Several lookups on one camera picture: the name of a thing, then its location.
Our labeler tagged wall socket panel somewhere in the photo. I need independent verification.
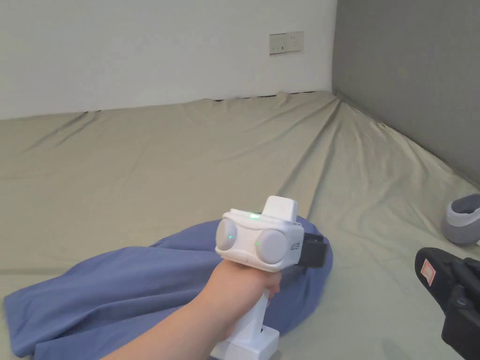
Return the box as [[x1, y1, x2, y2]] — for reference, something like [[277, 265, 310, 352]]
[[269, 31, 305, 56]]

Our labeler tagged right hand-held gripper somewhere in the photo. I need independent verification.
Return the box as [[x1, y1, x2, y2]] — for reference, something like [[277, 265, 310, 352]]
[[414, 247, 480, 360]]

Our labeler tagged grey padded headboard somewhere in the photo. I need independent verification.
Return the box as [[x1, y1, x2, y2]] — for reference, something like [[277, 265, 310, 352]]
[[333, 0, 480, 185]]

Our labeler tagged person's left hand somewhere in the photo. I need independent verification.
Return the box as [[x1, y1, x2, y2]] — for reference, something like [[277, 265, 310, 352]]
[[187, 261, 283, 340]]

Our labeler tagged blue shirt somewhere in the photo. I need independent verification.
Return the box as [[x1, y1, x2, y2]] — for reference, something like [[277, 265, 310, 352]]
[[3, 219, 334, 360]]

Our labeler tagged person's left forearm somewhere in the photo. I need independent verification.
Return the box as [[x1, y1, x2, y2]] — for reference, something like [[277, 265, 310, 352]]
[[89, 300, 220, 360]]

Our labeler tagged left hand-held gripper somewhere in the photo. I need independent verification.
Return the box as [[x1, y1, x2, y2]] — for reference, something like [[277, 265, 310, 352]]
[[209, 195, 331, 360]]

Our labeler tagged bed with beige sheet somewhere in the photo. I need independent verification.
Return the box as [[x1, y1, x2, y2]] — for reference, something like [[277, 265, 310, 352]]
[[0, 90, 480, 360]]

